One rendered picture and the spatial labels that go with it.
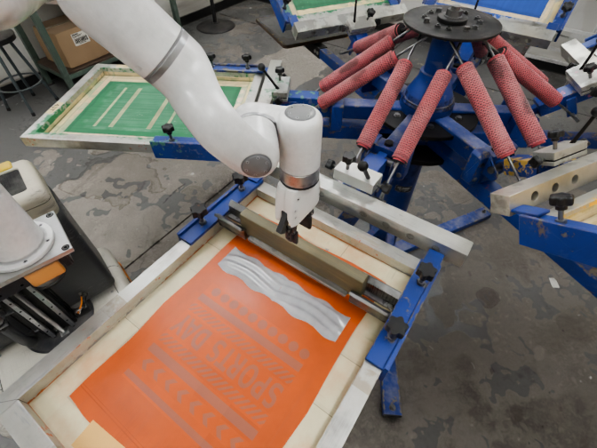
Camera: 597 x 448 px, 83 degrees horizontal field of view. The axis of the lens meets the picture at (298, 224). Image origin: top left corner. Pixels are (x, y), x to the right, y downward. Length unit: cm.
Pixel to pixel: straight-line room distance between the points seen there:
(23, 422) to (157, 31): 72
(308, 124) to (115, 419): 66
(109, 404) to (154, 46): 66
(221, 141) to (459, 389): 166
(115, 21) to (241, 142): 19
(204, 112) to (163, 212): 203
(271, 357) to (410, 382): 114
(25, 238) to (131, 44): 48
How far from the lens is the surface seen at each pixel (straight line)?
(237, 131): 49
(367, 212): 93
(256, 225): 86
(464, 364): 196
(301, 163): 58
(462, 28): 128
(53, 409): 90
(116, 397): 85
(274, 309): 84
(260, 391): 77
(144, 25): 49
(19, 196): 145
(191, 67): 50
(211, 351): 82
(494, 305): 219
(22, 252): 85
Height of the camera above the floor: 170
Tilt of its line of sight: 49 degrees down
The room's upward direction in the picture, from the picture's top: straight up
